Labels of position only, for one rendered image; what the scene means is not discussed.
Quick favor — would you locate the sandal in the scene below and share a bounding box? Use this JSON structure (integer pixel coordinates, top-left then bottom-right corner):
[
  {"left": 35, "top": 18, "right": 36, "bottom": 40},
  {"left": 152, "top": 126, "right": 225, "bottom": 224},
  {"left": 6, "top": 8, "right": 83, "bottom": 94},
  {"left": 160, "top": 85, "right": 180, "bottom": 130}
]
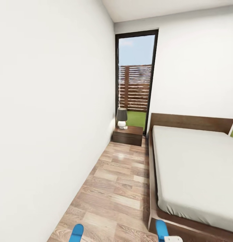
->
[
  {"left": 156, "top": 220, "right": 169, "bottom": 242},
  {"left": 69, "top": 224, "right": 84, "bottom": 242}
]

